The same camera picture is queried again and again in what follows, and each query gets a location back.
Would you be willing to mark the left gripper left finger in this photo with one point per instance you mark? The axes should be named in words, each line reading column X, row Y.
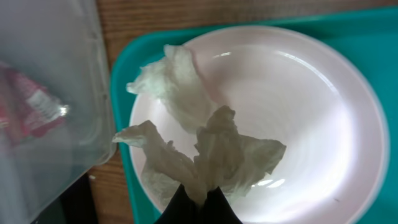
column 180, row 210

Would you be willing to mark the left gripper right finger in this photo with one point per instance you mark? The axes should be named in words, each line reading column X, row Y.
column 217, row 210

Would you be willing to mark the white napkin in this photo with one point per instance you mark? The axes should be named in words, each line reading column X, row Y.
column 225, row 159

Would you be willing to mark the red snack wrapper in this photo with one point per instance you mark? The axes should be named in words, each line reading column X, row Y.
column 28, row 110

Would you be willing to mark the black plastic tray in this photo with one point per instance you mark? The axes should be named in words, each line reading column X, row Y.
column 74, row 206

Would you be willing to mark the large white plate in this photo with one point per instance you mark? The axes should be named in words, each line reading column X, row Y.
column 289, row 87

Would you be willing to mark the clear plastic bin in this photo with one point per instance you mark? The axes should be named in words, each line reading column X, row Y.
column 58, row 44

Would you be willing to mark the teal serving tray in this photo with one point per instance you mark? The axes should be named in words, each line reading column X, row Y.
column 367, row 38

